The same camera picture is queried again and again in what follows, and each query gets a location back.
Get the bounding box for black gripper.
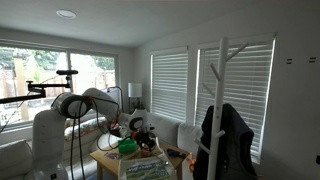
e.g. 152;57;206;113
136;131;157;153

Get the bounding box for green storage box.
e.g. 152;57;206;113
117;138;138;155

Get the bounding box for grey sofa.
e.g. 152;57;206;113
0;111;205;180

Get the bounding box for small blue object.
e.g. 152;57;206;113
166;148;188;160

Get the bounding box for dark printed coaster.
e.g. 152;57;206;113
105;152;124;161

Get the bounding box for wooden table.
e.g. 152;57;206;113
89;138;191;180

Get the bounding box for potted house plant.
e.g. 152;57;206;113
131;99;146;114

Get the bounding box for orange octopus plush toy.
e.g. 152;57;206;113
186;154;198;173

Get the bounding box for narrow white window blind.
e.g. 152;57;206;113
150;51;189;123

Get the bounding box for long floral pillow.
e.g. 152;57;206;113
64;116;108;142

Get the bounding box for white coat rack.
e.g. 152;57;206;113
194;37;250;180

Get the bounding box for dark grey jacket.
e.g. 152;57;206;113
192;103;259;180

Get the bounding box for large picture window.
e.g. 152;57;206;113
0;45;118;127

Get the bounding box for wide white window blind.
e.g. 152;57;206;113
194;38;276;164

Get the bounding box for round ceiling light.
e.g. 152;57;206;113
55;9;78;20

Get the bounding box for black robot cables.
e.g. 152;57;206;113
68;95;134;180

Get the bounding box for black stereo camera bar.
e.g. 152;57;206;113
55;69;80;76

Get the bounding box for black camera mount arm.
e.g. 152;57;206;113
0;75;73;105

